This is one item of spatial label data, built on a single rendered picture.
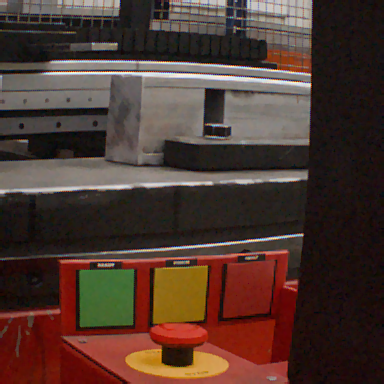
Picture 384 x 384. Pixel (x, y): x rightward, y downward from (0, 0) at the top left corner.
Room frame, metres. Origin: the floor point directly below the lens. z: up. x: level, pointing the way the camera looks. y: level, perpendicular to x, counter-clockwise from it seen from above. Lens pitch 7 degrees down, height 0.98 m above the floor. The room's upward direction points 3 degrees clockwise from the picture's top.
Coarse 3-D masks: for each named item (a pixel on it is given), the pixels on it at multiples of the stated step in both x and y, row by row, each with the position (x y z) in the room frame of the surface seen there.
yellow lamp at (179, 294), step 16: (160, 272) 0.74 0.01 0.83; (176, 272) 0.75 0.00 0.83; (192, 272) 0.76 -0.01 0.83; (160, 288) 0.74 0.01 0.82; (176, 288) 0.75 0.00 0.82; (192, 288) 0.76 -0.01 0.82; (160, 304) 0.74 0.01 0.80; (176, 304) 0.75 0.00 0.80; (192, 304) 0.76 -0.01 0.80; (160, 320) 0.75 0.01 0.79; (176, 320) 0.75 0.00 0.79; (192, 320) 0.76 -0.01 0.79
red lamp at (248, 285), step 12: (228, 264) 0.77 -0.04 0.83; (240, 264) 0.78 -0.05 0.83; (252, 264) 0.78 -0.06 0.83; (264, 264) 0.79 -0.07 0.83; (228, 276) 0.77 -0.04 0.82; (240, 276) 0.78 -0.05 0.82; (252, 276) 0.79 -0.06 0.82; (264, 276) 0.79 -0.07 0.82; (228, 288) 0.77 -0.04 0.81; (240, 288) 0.78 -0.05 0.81; (252, 288) 0.79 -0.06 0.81; (264, 288) 0.79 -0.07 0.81; (228, 300) 0.77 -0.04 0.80; (240, 300) 0.78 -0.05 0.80; (252, 300) 0.79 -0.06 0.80; (264, 300) 0.79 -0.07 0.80; (228, 312) 0.78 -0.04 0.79; (240, 312) 0.78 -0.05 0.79; (252, 312) 0.79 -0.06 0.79; (264, 312) 0.79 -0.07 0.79
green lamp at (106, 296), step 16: (80, 272) 0.71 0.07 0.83; (96, 272) 0.72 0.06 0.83; (112, 272) 0.72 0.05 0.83; (128, 272) 0.73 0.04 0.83; (80, 288) 0.71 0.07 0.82; (96, 288) 0.72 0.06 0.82; (112, 288) 0.72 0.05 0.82; (128, 288) 0.73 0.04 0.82; (80, 304) 0.71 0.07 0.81; (96, 304) 0.72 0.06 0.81; (112, 304) 0.72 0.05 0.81; (128, 304) 0.73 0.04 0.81; (80, 320) 0.71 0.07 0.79; (96, 320) 0.72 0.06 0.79; (112, 320) 0.72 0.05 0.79; (128, 320) 0.73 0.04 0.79
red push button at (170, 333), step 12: (168, 324) 0.66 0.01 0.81; (180, 324) 0.66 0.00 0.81; (192, 324) 0.67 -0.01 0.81; (156, 336) 0.65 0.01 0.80; (168, 336) 0.64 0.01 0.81; (180, 336) 0.64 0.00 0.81; (192, 336) 0.64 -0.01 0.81; (204, 336) 0.65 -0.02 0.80; (168, 348) 0.65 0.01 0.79; (180, 348) 0.65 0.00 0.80; (192, 348) 0.65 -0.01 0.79; (168, 360) 0.65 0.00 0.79; (180, 360) 0.65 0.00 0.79; (192, 360) 0.66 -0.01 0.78
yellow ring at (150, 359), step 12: (132, 360) 0.66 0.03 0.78; (144, 360) 0.66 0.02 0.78; (156, 360) 0.66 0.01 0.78; (204, 360) 0.67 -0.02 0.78; (216, 360) 0.67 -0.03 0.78; (144, 372) 0.63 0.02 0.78; (156, 372) 0.63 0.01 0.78; (168, 372) 0.63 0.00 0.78; (180, 372) 0.63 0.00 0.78; (192, 372) 0.64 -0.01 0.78; (204, 372) 0.64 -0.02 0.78; (216, 372) 0.64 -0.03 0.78
